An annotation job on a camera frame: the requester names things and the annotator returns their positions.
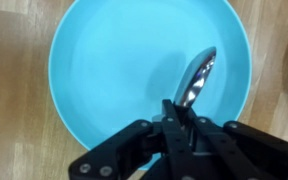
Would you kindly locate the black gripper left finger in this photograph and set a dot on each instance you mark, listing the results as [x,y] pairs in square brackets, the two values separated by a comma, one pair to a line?
[124,153]

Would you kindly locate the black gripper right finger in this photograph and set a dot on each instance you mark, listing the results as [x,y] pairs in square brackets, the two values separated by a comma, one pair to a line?
[250,150]

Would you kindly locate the silver spoon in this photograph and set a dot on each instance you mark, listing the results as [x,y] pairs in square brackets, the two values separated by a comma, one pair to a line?
[197,76]

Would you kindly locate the light blue plate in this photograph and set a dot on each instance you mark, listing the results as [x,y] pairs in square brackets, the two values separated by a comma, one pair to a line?
[100,66]

